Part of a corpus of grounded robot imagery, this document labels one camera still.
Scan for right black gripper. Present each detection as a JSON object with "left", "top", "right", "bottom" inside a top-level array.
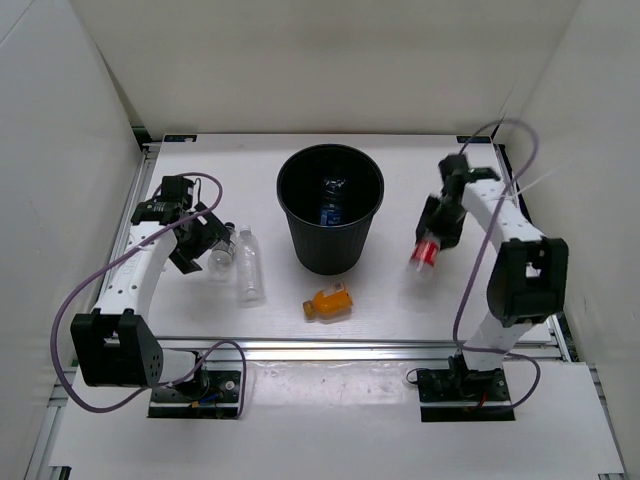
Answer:
[{"left": 415, "top": 194, "right": 467, "bottom": 253}]

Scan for black label clear bottle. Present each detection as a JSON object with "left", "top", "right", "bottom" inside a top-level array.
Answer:
[{"left": 208, "top": 222, "right": 236, "bottom": 278}]

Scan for red label water bottle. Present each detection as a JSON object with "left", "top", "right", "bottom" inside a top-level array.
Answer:
[{"left": 406, "top": 231, "right": 441, "bottom": 292}]

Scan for blue label water bottle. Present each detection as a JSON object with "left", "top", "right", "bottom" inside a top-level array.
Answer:
[{"left": 319, "top": 176, "right": 347, "bottom": 226}]

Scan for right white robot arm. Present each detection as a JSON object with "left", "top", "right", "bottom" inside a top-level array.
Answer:
[{"left": 409, "top": 153, "right": 569, "bottom": 400}]

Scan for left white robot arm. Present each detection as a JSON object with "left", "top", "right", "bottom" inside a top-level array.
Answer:
[{"left": 70, "top": 174, "right": 230, "bottom": 400}]

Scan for black plastic waste bin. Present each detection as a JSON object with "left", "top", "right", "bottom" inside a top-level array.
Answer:
[{"left": 276, "top": 144, "right": 385, "bottom": 276}]

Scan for clear bottle white cap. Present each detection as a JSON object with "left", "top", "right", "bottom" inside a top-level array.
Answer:
[{"left": 236, "top": 226, "right": 265, "bottom": 304}]

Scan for orange juice bottle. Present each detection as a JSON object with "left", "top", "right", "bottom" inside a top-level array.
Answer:
[{"left": 302, "top": 282, "right": 353, "bottom": 319}]

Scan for aluminium front rail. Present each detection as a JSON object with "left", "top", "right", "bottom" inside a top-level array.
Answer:
[{"left": 158, "top": 336, "right": 571, "bottom": 361}]

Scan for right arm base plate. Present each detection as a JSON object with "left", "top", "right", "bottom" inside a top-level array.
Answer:
[{"left": 405, "top": 368, "right": 515, "bottom": 423}]

